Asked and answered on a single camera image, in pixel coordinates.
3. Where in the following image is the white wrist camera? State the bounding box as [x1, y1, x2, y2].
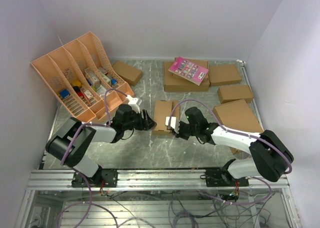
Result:
[126, 95, 142, 113]
[165, 117, 180, 134]

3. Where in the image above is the small brown box right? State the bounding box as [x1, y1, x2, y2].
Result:
[217, 85, 254, 104]

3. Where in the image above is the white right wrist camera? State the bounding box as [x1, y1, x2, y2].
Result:
[165, 117, 180, 134]

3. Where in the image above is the brown box back right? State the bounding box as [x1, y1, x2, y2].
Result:
[208, 64, 242, 86]

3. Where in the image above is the pink children's book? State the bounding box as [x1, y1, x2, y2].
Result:
[168, 57, 209, 86]

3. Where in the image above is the small brown box by organizer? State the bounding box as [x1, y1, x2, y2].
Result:
[112, 60, 143, 86]

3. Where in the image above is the yellow toy block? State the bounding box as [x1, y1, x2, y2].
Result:
[72, 80, 82, 87]

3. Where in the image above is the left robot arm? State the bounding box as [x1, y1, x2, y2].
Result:
[45, 104, 157, 188]

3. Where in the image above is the small printed carton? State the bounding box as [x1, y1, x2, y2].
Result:
[84, 68, 101, 89]

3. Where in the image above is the peach plastic file organizer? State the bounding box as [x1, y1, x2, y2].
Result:
[31, 32, 134, 123]

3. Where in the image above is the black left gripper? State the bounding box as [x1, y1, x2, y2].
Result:
[122, 108, 157, 131]

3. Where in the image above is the blue toy block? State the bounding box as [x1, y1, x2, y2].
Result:
[59, 89, 70, 99]

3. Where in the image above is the big brown box front right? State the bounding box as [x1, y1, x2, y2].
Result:
[212, 99, 265, 155]

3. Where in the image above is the aluminium mounting rail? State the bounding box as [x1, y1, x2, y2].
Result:
[26, 168, 288, 191]

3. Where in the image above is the large brown box under book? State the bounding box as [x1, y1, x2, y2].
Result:
[163, 61, 210, 92]

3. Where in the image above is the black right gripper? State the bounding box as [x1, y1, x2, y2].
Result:
[171, 120, 199, 140]

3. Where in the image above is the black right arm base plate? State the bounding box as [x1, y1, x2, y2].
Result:
[202, 168, 249, 187]

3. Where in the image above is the cardboard box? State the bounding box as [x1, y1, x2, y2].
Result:
[152, 100, 178, 135]

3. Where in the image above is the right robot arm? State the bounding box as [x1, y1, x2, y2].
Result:
[165, 107, 294, 186]

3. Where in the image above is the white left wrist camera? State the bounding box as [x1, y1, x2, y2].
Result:
[126, 95, 142, 113]

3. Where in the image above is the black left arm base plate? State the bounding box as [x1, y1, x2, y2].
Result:
[71, 168, 118, 188]

